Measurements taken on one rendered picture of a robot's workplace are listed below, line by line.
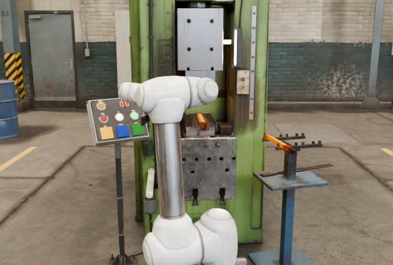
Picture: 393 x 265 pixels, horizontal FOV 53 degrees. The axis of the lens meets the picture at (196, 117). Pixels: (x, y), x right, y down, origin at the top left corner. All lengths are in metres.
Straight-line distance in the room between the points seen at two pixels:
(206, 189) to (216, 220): 1.15
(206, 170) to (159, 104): 1.32
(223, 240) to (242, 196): 1.42
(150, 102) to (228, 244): 0.65
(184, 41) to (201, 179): 0.95
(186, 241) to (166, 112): 0.50
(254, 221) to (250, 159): 0.51
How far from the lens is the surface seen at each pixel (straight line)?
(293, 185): 2.57
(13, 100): 6.94
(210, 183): 2.75
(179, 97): 1.49
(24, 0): 9.44
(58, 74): 9.23
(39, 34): 9.33
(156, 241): 1.57
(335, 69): 9.11
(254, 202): 3.09
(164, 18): 2.75
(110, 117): 2.50
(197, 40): 2.61
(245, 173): 2.98
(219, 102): 3.16
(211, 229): 1.63
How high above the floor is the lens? 1.59
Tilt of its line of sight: 12 degrees down
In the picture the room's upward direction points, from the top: straight up
